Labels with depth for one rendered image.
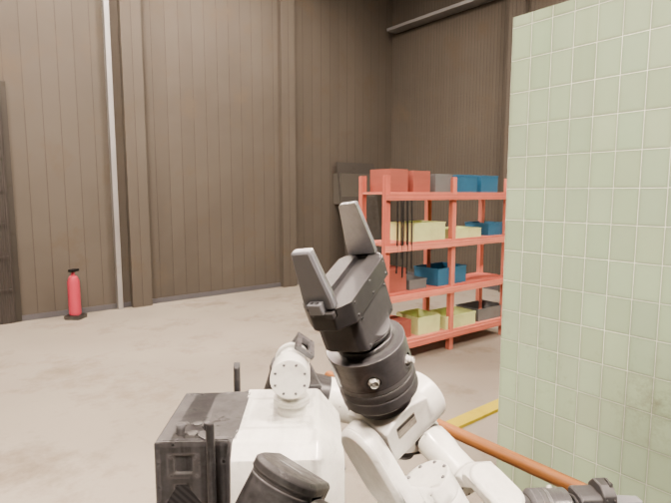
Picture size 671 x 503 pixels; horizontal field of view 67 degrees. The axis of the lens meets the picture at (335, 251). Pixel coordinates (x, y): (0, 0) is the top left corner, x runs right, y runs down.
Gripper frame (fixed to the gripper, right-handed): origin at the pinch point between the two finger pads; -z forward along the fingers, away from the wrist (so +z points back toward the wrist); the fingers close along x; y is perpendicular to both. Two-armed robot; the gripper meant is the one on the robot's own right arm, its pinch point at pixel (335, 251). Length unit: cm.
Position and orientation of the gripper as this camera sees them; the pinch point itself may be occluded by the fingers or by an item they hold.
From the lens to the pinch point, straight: 50.8
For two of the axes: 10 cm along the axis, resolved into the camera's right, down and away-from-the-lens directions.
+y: 8.7, -0.7, -4.9
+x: 4.0, -4.7, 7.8
